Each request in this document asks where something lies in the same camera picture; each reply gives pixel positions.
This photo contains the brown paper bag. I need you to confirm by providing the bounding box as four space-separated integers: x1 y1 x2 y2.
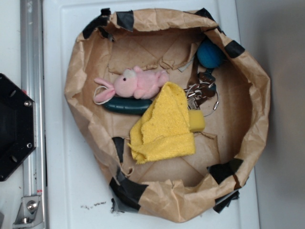
64 9 270 223

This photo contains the silver key bunch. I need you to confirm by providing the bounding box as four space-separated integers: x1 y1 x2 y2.
184 59 219 117

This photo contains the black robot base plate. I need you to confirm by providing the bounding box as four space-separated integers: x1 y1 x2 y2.
0 74 36 182

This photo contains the yellow sponge block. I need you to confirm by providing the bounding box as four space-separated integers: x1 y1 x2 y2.
188 110 205 133

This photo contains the pink plush bunny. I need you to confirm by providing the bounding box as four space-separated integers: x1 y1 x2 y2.
93 66 169 104

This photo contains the white plastic tray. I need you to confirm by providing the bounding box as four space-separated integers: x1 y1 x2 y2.
42 0 260 229

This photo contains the metal corner bracket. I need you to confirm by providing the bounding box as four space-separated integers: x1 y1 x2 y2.
13 196 43 229

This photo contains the aluminium profile rail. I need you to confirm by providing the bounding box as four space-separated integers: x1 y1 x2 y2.
20 0 49 229

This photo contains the yellow microfiber cloth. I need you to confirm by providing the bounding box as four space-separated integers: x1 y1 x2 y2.
128 82 195 164

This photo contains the blue ball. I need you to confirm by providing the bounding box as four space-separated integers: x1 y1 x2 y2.
196 39 226 68

